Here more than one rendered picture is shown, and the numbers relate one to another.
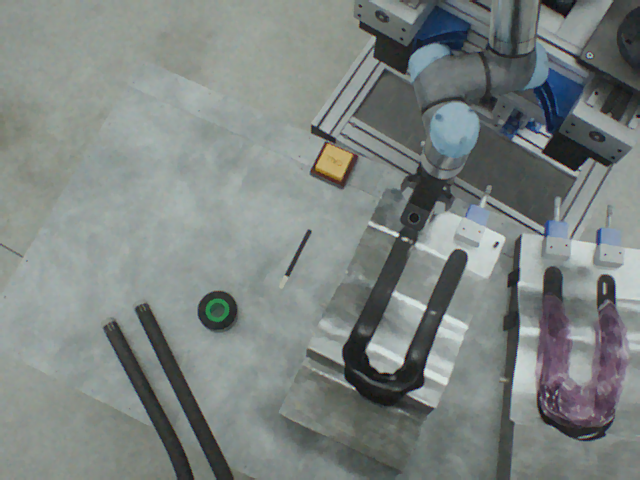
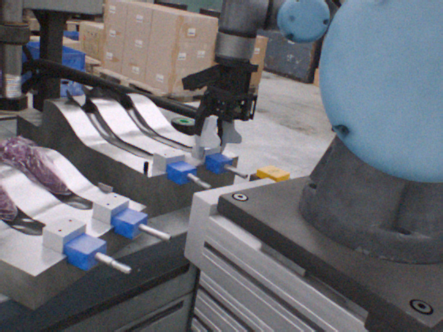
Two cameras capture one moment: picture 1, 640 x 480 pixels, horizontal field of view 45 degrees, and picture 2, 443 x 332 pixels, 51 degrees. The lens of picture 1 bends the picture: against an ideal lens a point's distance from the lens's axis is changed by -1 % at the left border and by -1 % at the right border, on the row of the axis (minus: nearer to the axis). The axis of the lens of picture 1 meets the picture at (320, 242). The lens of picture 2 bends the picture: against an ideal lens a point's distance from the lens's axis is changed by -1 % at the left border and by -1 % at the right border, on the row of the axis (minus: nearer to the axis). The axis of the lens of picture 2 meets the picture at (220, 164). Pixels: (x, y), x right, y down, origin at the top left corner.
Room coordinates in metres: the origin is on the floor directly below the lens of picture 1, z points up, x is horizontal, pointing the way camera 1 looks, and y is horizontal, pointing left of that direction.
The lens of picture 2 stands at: (0.76, -1.08, 1.23)
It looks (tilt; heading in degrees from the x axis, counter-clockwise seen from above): 20 degrees down; 105
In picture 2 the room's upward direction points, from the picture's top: 10 degrees clockwise
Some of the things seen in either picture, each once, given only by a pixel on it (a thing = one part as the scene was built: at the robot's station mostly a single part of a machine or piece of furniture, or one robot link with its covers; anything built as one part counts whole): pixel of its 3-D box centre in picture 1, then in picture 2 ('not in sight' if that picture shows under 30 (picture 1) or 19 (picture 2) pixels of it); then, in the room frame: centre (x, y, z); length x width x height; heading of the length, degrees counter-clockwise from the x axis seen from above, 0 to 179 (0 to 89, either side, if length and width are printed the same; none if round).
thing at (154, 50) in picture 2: not in sight; (156, 50); (-1.50, 3.80, 0.47); 1.22 x 0.80 x 0.94; 157
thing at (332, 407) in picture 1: (394, 323); (121, 136); (0.26, -0.15, 0.87); 0.50 x 0.26 x 0.14; 157
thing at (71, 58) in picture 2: not in sight; (51, 58); (-2.17, 2.85, 0.32); 0.60 x 0.41 x 0.22; 159
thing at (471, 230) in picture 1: (477, 213); (184, 174); (0.49, -0.31, 0.89); 0.13 x 0.05 x 0.05; 157
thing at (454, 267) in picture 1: (405, 314); (123, 118); (0.27, -0.17, 0.92); 0.35 x 0.16 x 0.09; 157
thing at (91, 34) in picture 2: not in sight; (104, 41); (-2.51, 4.39, 0.34); 0.63 x 0.45 x 0.40; 153
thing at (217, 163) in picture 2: not in sight; (221, 164); (0.53, -0.21, 0.89); 0.13 x 0.05 x 0.05; 157
